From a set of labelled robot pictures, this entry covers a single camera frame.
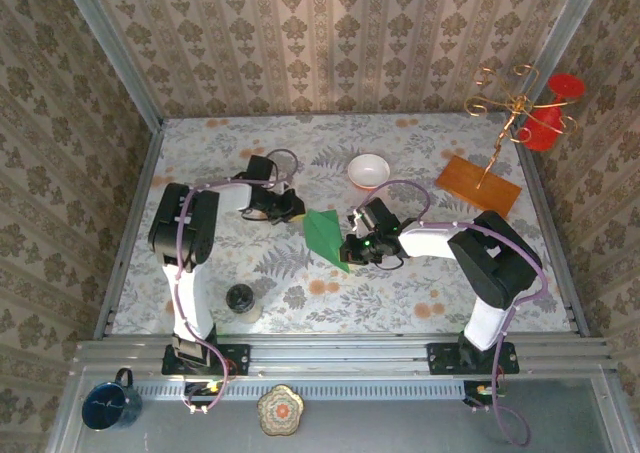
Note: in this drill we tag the green paper sheet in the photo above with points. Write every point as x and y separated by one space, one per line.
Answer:
322 233

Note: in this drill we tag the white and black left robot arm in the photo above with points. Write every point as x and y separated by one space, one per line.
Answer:
192 303

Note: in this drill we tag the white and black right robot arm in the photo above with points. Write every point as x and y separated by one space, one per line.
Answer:
482 323

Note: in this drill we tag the floral table cover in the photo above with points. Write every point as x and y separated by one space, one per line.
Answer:
400 298

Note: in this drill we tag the white bowl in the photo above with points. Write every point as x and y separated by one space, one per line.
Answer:
369 170

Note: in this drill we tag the black-lidded cream jar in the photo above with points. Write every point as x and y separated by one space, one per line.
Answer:
240 297

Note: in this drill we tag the patterned flower-shaped dish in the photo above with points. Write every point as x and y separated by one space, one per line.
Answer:
280 410

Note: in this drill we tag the small controller circuit board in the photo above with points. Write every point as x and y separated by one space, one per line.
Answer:
482 389
207 387

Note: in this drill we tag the grey metal shelf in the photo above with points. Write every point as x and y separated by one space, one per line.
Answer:
400 423

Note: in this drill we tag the red plastic goblet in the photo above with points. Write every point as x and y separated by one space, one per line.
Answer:
542 125

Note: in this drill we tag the dark blue mug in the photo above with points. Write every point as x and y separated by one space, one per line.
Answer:
105 405

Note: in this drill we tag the aluminium front frame rail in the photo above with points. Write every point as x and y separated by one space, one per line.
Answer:
340 355

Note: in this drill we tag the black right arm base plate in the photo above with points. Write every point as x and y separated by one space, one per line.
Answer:
442 358

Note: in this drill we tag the aluminium side rail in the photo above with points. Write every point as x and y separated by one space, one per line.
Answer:
540 183
129 233

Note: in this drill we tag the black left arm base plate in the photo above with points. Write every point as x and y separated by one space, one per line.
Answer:
235 358

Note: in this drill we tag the aluminium frame post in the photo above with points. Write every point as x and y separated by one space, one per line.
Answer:
121 58
561 48

